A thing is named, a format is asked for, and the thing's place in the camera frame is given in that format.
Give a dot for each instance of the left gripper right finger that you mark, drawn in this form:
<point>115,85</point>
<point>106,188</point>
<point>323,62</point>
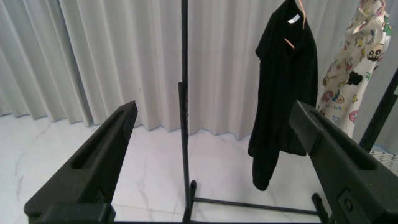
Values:
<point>354,186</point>

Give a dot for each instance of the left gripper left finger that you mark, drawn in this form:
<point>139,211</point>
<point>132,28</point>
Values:
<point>90,180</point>

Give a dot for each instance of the cream printed garment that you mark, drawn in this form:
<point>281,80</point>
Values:
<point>351,77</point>

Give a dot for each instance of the black garment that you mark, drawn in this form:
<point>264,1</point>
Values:
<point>280,93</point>

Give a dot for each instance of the white laundry basket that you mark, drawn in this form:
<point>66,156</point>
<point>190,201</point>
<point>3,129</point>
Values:
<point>385,161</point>

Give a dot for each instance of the black clothes rack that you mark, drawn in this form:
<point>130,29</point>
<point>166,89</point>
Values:
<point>184,93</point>

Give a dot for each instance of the pink clothes hanger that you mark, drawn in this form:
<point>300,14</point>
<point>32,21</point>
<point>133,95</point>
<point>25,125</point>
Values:
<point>289,43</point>

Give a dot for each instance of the white curtain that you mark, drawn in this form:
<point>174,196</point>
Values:
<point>93,62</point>

